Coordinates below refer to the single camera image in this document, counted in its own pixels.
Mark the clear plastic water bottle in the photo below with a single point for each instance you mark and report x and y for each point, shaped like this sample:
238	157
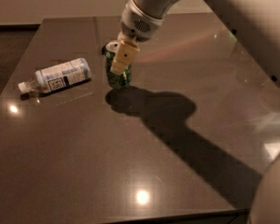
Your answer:
57	77

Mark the green soda can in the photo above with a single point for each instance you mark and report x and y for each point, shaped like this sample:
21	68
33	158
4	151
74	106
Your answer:
115	81

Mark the black candy bar wrapper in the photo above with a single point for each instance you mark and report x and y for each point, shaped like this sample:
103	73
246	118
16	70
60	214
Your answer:
103	50

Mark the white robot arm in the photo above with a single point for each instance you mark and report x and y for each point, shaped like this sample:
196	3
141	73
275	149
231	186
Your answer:
256	24

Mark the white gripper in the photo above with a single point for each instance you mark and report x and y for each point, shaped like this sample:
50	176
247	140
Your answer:
137	24

